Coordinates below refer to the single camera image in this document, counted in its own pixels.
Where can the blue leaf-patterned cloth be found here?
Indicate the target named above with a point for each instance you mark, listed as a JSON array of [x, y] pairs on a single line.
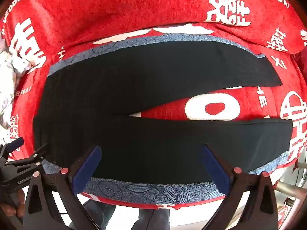
[[148, 192]]

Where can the person's left hand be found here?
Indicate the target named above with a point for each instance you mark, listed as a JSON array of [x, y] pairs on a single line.
[[9, 212]]

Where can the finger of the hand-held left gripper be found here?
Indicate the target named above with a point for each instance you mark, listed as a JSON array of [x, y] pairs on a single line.
[[14, 145], [33, 159]]

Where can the white floral cloth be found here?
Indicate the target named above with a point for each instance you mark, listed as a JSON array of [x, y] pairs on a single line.
[[7, 83]]

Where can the red printed bed sheet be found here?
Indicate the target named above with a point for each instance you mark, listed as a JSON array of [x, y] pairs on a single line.
[[168, 111]]

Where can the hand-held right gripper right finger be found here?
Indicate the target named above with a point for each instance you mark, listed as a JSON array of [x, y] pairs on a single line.
[[214, 170]]

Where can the red printed quilt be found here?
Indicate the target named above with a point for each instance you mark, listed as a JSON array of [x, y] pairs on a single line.
[[144, 2]]

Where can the grey metal tube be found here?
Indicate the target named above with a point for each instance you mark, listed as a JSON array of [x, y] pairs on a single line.
[[287, 189]]

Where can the black pants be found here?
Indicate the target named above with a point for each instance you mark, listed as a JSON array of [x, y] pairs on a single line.
[[144, 76]]

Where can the person's leg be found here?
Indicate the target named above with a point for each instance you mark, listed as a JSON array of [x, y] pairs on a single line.
[[102, 214], [156, 220]]

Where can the person's left leg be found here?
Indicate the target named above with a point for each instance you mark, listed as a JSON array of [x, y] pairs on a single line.
[[102, 214]]

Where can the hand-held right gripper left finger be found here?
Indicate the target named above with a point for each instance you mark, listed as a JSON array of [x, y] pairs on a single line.
[[87, 170]]

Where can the person's right leg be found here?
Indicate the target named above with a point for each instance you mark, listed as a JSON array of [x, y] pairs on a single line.
[[156, 220]]

